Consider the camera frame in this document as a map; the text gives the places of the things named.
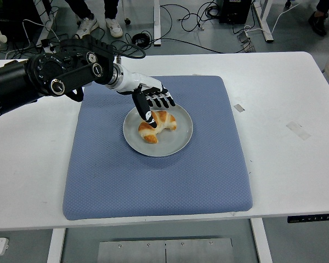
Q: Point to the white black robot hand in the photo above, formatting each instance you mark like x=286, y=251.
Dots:
x=142, y=82

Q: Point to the golden croissant bread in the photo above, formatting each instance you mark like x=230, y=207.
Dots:
x=165, y=120

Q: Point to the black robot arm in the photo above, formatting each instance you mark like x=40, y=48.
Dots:
x=71, y=76

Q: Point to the person's white shoe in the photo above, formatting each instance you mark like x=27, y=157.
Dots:
x=86, y=27
x=114, y=27

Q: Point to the white background table leg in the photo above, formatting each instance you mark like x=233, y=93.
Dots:
x=157, y=22

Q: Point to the black caster wheel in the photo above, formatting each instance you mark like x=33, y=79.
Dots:
x=128, y=20

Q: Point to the grey round plate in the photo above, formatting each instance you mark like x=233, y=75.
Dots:
x=178, y=142

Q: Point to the small grey tape piece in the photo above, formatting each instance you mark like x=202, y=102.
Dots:
x=239, y=107

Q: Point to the blue quilted mat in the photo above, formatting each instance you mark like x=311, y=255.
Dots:
x=153, y=186

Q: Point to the silver foot pedal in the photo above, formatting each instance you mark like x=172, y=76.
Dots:
x=245, y=39

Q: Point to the black floor box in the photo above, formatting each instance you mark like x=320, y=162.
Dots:
x=235, y=11

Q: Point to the white background table foot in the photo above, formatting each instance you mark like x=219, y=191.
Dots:
x=266, y=27

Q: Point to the long clear tape piece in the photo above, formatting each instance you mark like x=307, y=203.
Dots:
x=298, y=130

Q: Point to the person's dark shoe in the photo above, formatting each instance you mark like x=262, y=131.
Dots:
x=317, y=23

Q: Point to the black table control panel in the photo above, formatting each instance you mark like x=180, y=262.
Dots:
x=312, y=218

